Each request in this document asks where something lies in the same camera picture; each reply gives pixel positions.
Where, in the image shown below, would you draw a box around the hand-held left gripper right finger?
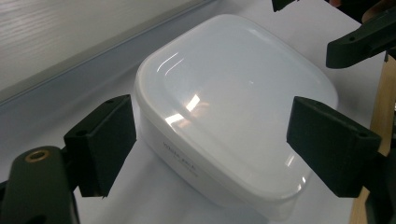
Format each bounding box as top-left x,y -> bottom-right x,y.
286,95 -> 383,199

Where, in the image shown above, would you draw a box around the wooden table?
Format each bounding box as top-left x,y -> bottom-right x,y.
348,57 -> 396,224

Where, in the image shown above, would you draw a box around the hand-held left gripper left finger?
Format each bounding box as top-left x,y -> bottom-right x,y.
64,93 -> 138,199

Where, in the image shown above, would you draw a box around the white lidded plastic container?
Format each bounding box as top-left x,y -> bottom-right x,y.
134,13 -> 340,222

